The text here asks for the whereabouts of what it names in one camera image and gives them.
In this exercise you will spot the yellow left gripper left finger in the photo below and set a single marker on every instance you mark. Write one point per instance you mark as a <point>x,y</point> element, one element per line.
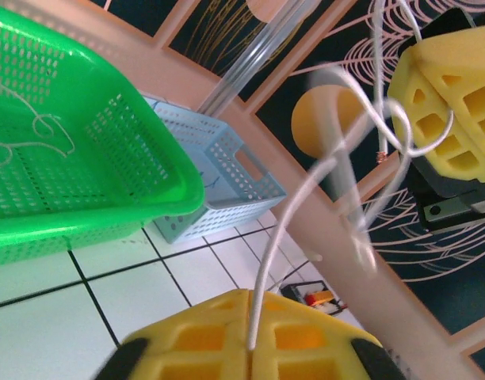
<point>163,356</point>

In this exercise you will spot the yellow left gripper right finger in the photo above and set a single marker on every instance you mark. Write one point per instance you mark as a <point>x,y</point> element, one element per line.
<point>337,356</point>

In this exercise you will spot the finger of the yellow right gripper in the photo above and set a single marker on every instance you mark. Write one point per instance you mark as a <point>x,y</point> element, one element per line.
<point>464,63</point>
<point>409,107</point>

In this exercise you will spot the black connector board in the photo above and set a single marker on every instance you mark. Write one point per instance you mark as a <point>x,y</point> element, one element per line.
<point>302,293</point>

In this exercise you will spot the green plastic basket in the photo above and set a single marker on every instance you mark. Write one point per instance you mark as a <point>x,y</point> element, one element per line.
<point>108,229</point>

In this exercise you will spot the light blue plastic basket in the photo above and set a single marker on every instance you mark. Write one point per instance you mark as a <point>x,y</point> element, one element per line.
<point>226,213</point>

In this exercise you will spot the aluminium frame post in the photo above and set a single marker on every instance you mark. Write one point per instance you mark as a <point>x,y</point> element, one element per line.
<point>258,51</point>

